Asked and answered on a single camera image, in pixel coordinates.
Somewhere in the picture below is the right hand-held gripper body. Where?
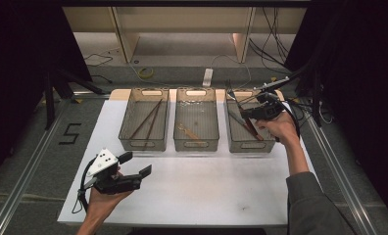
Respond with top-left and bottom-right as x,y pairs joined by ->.
252,76 -> 290,121

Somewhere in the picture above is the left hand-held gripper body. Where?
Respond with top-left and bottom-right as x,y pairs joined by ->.
83,148 -> 141,196

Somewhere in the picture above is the metal knife with brown handle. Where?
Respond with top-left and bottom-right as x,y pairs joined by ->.
228,110 -> 265,142

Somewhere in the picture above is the metal fork with brown handle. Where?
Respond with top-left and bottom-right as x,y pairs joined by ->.
225,79 -> 247,112

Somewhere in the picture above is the translucent grey plastic bin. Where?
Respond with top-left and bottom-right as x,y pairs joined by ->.
224,87 -> 278,154
118,87 -> 170,152
173,87 -> 220,152

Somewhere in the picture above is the dark brown chopstick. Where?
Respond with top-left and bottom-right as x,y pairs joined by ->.
128,98 -> 164,140
144,102 -> 163,151

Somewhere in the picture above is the wooden spoon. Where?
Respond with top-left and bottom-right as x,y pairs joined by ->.
177,122 -> 202,142

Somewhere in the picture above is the person's right hand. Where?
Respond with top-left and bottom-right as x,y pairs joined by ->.
255,111 -> 298,144

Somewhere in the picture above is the person's left hand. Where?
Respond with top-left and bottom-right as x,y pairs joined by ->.
85,165 -> 135,216

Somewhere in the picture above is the black metal stand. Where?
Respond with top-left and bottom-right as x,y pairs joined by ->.
42,63 -> 106,131
266,60 -> 324,128

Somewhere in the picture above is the beige wooden shelf unit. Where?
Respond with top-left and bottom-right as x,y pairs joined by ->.
61,6 -> 308,65

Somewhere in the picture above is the left hand-held gripper black cable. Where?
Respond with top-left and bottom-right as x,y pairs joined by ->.
72,157 -> 98,214

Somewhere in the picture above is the white floor cable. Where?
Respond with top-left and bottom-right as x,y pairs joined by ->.
211,53 -> 253,90

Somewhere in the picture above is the bundle of black cables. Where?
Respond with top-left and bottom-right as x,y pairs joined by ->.
248,6 -> 293,75

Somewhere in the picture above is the silver metal floor rail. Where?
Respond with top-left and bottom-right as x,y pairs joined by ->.
304,114 -> 379,235
0,106 -> 68,235

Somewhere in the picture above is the yellow coiled cable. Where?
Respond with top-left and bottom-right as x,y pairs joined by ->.
137,67 -> 155,79

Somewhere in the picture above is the thin black floor cable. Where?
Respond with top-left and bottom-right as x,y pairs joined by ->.
82,52 -> 115,69

